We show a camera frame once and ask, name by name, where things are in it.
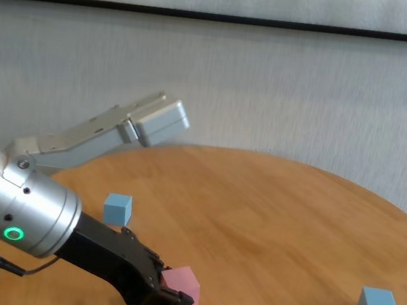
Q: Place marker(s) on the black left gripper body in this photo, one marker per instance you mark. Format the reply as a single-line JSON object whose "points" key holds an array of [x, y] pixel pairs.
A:
{"points": [[111, 256]]}

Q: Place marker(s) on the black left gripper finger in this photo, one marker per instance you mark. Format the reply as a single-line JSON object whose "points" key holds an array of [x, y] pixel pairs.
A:
{"points": [[168, 303], [141, 246]]}

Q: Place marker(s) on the pink cube block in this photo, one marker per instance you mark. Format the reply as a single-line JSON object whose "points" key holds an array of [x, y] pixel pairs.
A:
{"points": [[183, 282]]}

